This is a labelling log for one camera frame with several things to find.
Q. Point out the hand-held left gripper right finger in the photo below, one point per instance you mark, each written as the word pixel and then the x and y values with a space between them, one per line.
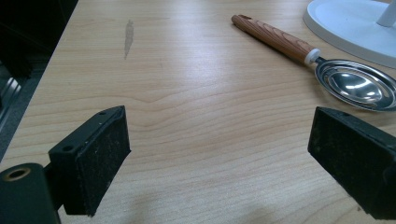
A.
pixel 351 155

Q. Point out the long metal floor rail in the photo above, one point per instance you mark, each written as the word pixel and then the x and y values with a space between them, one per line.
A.
pixel 9 93

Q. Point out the white hook rack stand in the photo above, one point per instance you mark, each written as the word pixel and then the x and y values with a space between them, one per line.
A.
pixel 348 25

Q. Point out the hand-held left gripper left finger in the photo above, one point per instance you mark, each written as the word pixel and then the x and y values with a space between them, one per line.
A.
pixel 93 161

